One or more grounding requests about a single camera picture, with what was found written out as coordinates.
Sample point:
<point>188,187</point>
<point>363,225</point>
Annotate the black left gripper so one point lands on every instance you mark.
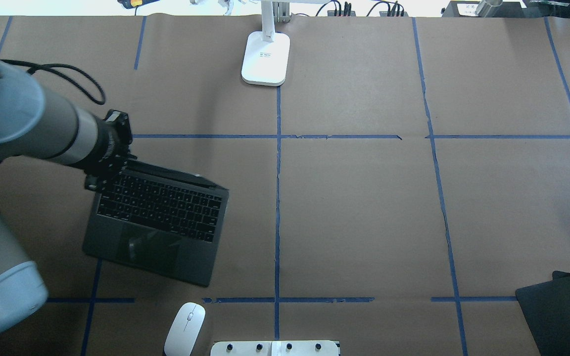
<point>105,150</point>

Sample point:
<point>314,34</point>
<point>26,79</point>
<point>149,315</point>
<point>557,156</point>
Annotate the grey laptop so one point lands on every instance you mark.
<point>160,220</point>

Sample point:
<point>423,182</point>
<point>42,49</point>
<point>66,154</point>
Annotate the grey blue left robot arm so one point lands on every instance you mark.
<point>39,123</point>

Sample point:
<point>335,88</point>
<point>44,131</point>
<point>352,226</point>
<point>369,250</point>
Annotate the white desk lamp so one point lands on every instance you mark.
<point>267,51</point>

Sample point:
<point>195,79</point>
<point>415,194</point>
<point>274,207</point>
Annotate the black mouse pad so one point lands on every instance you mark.
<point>546,308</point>

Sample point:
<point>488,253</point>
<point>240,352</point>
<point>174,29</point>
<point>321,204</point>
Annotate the metal grabber stick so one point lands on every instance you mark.
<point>224,7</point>

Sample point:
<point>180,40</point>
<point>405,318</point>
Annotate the metal cup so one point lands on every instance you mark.
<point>488,8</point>

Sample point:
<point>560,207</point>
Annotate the white wireless mouse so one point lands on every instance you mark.
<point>185,329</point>

